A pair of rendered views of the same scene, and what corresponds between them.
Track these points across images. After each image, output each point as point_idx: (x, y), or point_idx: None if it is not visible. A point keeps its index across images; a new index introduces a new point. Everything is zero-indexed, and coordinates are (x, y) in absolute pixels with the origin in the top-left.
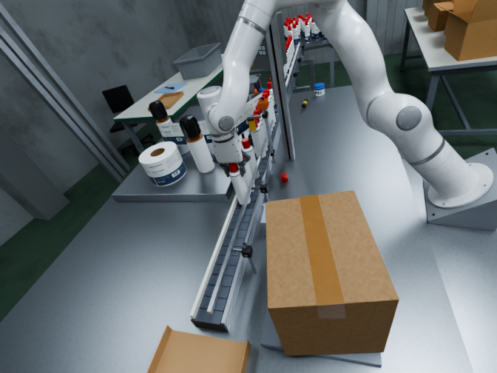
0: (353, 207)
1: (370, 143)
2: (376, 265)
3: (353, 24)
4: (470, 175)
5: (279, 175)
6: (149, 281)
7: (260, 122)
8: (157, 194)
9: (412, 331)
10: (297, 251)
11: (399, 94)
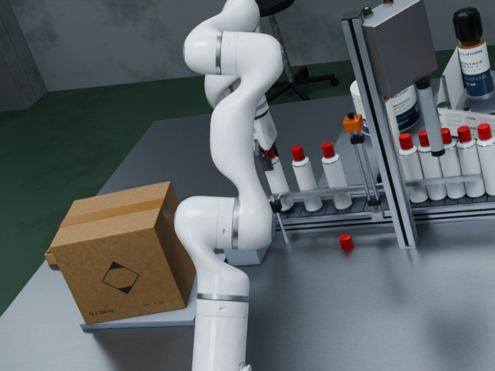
0: (132, 227)
1: (421, 340)
2: (74, 238)
3: (221, 101)
4: (195, 360)
5: (364, 238)
6: (216, 180)
7: (405, 152)
8: (342, 129)
9: (97, 348)
10: (107, 205)
11: (203, 200)
